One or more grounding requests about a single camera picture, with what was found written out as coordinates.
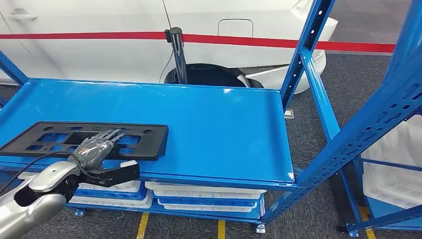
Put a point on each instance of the grey floor socket plate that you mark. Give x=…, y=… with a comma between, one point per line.
x=288, y=113

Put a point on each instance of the blue metal shelf rack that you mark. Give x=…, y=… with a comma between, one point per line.
x=392, y=217
x=197, y=132

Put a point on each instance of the black stanchion post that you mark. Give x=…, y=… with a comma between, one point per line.
x=179, y=56

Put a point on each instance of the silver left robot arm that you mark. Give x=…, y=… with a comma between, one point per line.
x=19, y=211

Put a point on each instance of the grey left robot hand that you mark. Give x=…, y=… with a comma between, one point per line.
x=92, y=151

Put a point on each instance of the black plastic panel part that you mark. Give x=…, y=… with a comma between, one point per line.
x=155, y=142

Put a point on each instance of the white car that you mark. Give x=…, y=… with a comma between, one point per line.
x=99, y=56

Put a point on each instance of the red barrier belt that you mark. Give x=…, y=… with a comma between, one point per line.
x=230, y=40

